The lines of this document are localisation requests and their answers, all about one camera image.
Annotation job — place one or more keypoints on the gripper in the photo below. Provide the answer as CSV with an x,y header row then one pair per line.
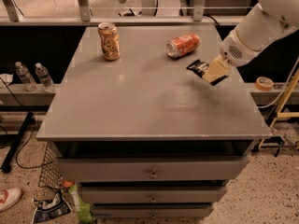
x,y
232,49

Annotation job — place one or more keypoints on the black rxbar chocolate wrapper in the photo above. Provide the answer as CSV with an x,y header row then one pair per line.
x,y
199,67

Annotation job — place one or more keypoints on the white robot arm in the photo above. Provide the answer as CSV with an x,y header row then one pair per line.
x,y
267,22

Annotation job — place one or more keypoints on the red coke can lying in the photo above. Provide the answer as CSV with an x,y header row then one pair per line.
x,y
182,45

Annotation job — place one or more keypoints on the orange standing soda can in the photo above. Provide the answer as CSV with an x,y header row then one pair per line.
x,y
109,40

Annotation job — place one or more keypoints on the tape roll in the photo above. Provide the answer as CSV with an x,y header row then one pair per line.
x,y
264,84

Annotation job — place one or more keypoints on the grey drawer cabinet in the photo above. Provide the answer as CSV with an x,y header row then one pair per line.
x,y
145,137

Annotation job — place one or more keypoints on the right clear water bottle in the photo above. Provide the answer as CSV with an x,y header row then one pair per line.
x,y
45,78

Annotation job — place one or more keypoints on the clear water bottle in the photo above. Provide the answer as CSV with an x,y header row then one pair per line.
x,y
25,76
45,78

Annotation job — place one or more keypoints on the left clear water bottle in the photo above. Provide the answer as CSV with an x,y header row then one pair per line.
x,y
25,76

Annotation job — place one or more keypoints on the green bottle on floor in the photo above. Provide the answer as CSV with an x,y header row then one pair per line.
x,y
83,209

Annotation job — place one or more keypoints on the black chip bag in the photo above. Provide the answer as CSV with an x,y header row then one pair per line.
x,y
46,210

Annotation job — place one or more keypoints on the black bar on floor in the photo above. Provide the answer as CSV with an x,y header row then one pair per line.
x,y
6,164

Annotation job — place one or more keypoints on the white sneaker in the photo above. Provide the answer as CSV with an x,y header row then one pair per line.
x,y
9,197

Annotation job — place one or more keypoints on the yellow stand frame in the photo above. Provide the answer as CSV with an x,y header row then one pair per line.
x,y
279,113

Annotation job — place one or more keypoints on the wire mesh rack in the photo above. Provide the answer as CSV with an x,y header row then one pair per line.
x,y
50,177

